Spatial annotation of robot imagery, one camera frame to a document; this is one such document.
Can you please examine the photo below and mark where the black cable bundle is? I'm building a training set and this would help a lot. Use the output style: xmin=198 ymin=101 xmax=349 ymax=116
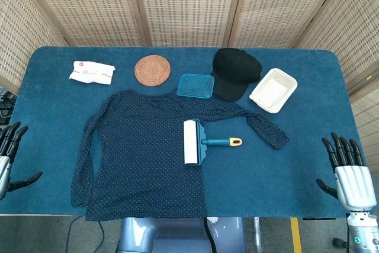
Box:
xmin=0 ymin=87 xmax=16 ymax=124

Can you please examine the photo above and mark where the silver metal table leg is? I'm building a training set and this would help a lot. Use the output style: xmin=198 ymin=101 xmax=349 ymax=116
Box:
xmin=253 ymin=217 xmax=262 ymax=253

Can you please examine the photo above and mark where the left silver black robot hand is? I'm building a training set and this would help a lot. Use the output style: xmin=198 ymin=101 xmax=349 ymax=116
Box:
xmin=0 ymin=121 xmax=43 ymax=200

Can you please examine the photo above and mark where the round woven rattan coaster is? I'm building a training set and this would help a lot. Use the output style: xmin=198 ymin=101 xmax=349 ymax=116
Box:
xmin=134 ymin=55 xmax=172 ymax=87

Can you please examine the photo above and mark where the blue plastic container lid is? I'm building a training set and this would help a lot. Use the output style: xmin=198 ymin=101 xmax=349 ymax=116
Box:
xmin=176 ymin=73 xmax=215 ymax=100

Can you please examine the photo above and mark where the yellow floor tape strip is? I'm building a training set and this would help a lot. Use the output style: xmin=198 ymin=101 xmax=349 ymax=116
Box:
xmin=290 ymin=217 xmax=303 ymax=253

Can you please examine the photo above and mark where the white tissue packet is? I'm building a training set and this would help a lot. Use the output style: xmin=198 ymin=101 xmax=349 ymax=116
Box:
xmin=69 ymin=60 xmax=116 ymax=85

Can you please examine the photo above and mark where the teal blue table cloth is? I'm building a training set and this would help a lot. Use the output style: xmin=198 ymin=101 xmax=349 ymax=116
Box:
xmin=0 ymin=46 xmax=377 ymax=218

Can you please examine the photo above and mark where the black caster wheel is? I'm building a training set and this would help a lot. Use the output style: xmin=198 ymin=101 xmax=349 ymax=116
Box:
xmin=332 ymin=237 xmax=350 ymax=248

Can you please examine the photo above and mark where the navy polka dot shirt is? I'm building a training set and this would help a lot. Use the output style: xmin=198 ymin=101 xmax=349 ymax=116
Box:
xmin=70 ymin=88 xmax=290 ymax=222

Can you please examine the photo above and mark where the lint roller teal handle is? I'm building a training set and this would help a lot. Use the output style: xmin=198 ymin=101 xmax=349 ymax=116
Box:
xmin=182 ymin=119 xmax=243 ymax=167

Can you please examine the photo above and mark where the bamboo folding screen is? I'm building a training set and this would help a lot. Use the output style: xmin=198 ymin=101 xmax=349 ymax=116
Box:
xmin=0 ymin=0 xmax=379 ymax=174

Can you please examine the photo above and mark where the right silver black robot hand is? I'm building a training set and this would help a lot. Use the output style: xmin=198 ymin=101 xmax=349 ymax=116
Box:
xmin=315 ymin=132 xmax=378 ymax=212

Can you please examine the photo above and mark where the blue-grey robot torso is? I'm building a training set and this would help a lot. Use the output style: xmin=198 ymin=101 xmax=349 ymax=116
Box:
xmin=117 ymin=216 xmax=246 ymax=253

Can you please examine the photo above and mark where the cream rectangular food container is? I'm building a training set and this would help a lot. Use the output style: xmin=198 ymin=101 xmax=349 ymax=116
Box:
xmin=249 ymin=68 xmax=298 ymax=114

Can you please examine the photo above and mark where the thick black torso cable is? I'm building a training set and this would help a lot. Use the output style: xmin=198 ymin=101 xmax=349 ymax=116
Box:
xmin=203 ymin=217 xmax=219 ymax=253

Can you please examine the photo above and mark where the black baseball cap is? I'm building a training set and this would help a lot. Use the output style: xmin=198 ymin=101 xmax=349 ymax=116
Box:
xmin=210 ymin=47 xmax=263 ymax=102

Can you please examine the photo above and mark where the thin black floor cable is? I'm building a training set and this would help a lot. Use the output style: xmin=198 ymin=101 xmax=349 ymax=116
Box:
xmin=65 ymin=214 xmax=105 ymax=253

